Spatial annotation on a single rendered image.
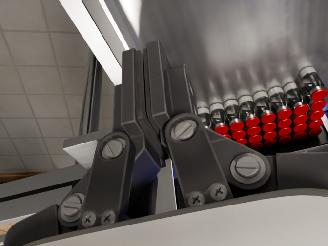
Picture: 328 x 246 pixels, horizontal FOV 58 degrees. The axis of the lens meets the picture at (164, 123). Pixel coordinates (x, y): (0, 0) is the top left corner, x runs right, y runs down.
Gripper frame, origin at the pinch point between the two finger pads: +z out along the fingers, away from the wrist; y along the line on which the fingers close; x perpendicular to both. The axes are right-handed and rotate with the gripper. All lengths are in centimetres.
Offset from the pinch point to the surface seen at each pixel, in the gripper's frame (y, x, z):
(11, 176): -160, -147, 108
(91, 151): -21.9, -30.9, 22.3
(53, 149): -114, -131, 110
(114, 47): -7.4, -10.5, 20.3
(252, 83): 7.5, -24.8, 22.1
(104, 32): -7.7, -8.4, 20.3
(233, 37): 6.0, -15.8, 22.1
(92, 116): -30, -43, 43
